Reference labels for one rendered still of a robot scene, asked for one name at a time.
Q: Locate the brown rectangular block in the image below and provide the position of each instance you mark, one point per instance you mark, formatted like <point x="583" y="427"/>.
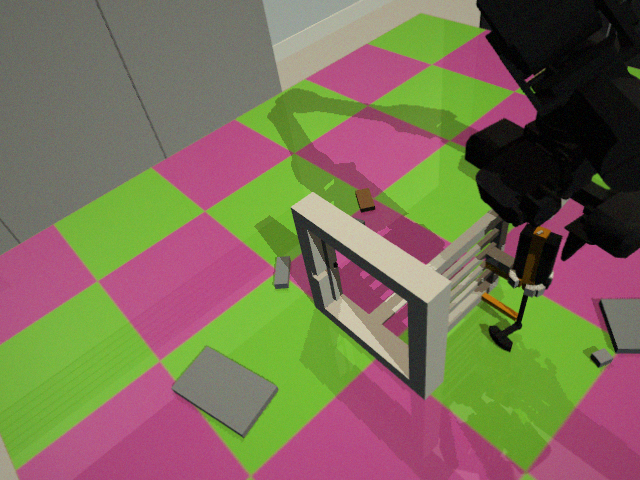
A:
<point x="365" y="200"/>

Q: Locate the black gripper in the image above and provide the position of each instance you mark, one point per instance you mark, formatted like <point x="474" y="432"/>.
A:
<point x="611" y="218"/>

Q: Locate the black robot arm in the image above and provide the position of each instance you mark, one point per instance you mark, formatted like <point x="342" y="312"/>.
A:
<point x="585" y="90"/>

